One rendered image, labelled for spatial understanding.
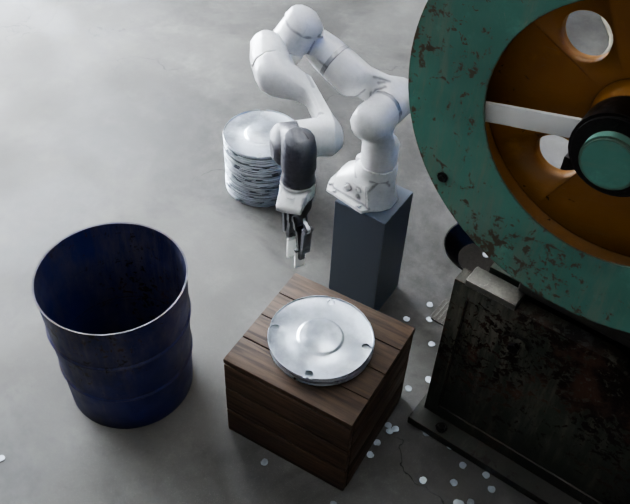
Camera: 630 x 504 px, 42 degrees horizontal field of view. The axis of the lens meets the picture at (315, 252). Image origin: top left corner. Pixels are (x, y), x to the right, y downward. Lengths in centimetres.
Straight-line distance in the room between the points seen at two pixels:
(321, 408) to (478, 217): 75
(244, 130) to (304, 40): 92
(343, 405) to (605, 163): 106
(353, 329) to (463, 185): 76
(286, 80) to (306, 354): 72
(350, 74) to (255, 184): 90
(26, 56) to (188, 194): 126
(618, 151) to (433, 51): 38
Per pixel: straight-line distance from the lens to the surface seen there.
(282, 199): 197
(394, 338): 230
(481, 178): 159
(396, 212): 252
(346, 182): 250
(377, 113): 225
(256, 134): 309
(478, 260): 305
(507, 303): 207
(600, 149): 137
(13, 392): 272
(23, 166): 348
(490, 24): 143
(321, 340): 222
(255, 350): 225
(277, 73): 213
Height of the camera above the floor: 215
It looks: 46 degrees down
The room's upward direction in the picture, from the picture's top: 3 degrees clockwise
